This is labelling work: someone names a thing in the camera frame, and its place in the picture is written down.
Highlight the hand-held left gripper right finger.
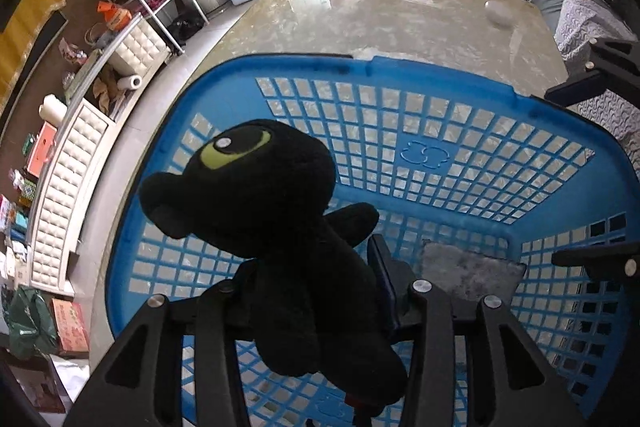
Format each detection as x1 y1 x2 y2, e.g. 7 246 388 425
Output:
366 234 588 427

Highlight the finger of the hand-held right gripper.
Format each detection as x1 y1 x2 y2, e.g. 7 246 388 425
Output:
551 241 640 282
544 37 640 108

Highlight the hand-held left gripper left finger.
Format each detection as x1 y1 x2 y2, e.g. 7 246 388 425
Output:
62 279 256 427

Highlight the black plush toy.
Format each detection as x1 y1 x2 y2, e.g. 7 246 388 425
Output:
138 119 408 413

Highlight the blue plastic basket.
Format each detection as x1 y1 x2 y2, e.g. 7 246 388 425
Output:
102 53 628 427

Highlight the grey lace blanket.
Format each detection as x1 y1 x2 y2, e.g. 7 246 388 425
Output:
555 0 640 152

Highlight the grey fuzzy cloth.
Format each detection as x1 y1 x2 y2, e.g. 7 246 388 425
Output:
419 238 528 310

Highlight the white round object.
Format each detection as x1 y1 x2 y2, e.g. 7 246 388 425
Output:
485 0 517 28

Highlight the red printed cardboard box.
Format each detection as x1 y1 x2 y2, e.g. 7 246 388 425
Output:
50 298 91 355

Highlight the white sheet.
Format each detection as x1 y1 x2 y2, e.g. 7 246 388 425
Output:
50 354 91 403

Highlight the green plastic bag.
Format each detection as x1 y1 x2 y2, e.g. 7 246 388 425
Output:
2 287 60 360

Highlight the white tufted bench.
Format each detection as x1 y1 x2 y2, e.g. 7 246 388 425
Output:
27 14 173 295

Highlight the orange flat box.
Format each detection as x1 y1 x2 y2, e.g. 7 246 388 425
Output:
26 122 57 180

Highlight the black bag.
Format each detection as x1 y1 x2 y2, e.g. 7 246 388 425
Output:
172 14 206 40

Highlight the orange jug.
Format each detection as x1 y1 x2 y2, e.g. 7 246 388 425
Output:
97 2 132 32

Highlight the yellow panel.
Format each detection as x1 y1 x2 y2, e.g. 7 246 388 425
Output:
0 0 68 118

